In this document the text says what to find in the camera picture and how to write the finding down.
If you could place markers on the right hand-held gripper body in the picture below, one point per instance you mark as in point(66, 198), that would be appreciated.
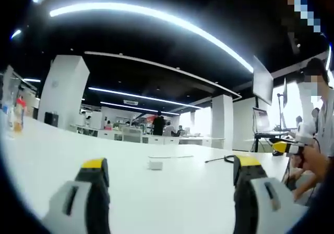
point(304, 137)

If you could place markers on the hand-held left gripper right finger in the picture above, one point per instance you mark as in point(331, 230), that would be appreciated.
point(250, 200)

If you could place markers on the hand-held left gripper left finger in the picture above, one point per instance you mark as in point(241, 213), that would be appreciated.
point(90, 205)

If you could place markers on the white charger adapter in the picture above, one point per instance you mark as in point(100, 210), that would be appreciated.
point(155, 165)

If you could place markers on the white desk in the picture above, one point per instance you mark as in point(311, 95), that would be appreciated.
point(169, 192)

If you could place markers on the person's right hand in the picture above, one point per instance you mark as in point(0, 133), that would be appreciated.
point(315, 159)

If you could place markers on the black laptop stand table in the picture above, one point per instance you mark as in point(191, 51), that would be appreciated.
point(271, 136)

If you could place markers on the person's torso in white shirt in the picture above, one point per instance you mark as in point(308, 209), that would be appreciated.
point(326, 124)

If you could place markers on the open laptop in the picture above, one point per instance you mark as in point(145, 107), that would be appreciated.
point(261, 119)

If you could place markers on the thin monitor on stand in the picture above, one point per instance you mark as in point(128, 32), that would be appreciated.
point(284, 93)

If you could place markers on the large tilted monitor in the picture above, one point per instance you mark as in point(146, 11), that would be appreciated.
point(262, 81)

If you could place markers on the narrow white pillar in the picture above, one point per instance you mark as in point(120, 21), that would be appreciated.
point(221, 122)

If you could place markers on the row of white office desks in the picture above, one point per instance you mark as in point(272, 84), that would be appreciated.
point(130, 136)

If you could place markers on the black box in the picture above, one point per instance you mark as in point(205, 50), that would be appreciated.
point(51, 118)

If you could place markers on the ceiling air conditioner vent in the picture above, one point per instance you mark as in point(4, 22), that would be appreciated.
point(131, 102)

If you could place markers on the orange drink bottle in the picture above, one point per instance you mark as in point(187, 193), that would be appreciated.
point(19, 114)

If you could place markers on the wide white pillar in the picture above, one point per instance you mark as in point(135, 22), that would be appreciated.
point(62, 90)

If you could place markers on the straight ceiling light strip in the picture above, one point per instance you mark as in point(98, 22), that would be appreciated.
point(143, 97)

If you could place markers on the clear plastic bottle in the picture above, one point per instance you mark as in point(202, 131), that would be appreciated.
point(10, 114)

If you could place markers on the long curved ceiling light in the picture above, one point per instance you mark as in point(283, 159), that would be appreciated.
point(161, 16)

